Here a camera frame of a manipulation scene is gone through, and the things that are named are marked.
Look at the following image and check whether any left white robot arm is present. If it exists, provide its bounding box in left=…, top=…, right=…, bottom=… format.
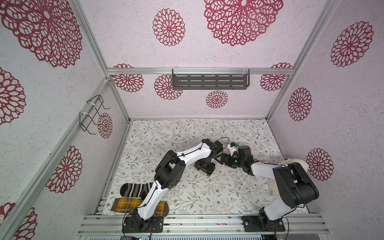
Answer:
left=132, top=139, right=223, bottom=221

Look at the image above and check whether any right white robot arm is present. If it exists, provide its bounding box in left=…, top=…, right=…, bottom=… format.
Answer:
left=218, top=146, right=319, bottom=223

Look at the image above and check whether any white plush toy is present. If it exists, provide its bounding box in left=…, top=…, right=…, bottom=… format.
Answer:
left=269, top=159, right=309, bottom=197

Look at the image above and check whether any black white striped sock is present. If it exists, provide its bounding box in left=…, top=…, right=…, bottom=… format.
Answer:
left=120, top=182, right=154, bottom=200

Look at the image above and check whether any yellow plaid sock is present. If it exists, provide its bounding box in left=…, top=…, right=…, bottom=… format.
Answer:
left=111, top=198, right=170, bottom=217

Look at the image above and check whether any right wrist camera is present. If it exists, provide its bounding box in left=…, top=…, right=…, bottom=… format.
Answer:
left=227, top=143, right=239, bottom=156

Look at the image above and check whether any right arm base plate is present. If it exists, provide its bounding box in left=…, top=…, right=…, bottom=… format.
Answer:
left=241, top=215, right=286, bottom=233

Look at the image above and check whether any grey wall shelf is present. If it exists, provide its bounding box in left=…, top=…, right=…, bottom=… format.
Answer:
left=171, top=69, right=250, bottom=91

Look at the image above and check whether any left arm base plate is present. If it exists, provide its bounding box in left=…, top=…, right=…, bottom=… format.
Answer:
left=122, top=216, right=164, bottom=234

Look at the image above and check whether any black wire wall rack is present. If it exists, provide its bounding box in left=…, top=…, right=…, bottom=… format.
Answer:
left=79, top=94, right=110, bottom=135

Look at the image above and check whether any aluminium front rail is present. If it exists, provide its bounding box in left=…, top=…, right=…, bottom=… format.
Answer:
left=77, top=214, right=330, bottom=239

